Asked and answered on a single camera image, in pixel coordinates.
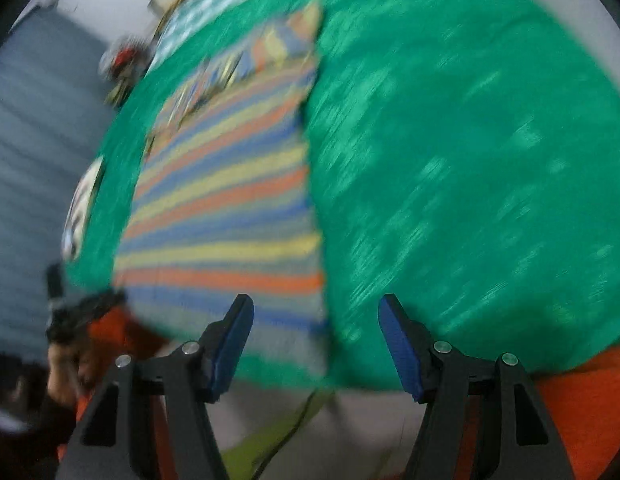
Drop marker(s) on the white printed cloth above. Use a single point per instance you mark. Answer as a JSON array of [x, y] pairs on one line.
[[82, 210]]

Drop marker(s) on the person's left hand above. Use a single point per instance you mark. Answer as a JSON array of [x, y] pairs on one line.
[[67, 370]]

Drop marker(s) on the orange cloth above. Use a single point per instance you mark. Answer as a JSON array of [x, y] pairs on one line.
[[579, 400]]

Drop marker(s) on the green fuzzy blanket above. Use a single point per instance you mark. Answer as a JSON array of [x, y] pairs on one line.
[[439, 160]]

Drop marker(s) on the striped shirt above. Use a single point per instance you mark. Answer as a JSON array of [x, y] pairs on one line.
[[225, 200]]

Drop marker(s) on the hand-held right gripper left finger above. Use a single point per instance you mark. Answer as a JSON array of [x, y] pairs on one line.
[[232, 345]]

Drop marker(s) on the grey curtain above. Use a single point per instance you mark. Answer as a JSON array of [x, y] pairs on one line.
[[35, 160]]

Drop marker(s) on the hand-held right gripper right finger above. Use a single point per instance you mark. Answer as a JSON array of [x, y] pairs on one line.
[[398, 345]]

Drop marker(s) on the pile of clothes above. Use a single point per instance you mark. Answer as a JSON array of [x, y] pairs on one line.
[[125, 65]]

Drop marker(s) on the yellow-green cloth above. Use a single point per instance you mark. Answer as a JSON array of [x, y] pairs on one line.
[[260, 445]]

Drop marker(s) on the green checkered sheet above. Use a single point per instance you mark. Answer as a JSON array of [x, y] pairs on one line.
[[205, 15]]

